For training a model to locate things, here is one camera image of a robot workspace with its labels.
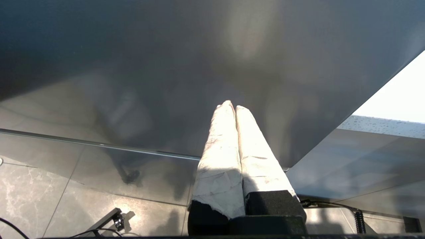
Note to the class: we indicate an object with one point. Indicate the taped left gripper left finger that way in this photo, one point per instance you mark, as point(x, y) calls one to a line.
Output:
point(219, 172)

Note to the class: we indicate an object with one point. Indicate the small black block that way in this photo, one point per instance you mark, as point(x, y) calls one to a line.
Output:
point(412, 224)

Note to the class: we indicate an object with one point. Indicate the base cabinet front panel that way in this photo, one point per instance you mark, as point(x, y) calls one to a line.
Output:
point(358, 166)

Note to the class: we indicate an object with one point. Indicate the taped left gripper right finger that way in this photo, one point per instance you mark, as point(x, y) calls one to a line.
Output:
point(262, 166)

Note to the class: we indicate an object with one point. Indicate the tall cabinet unit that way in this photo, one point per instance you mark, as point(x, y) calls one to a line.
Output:
point(132, 66)

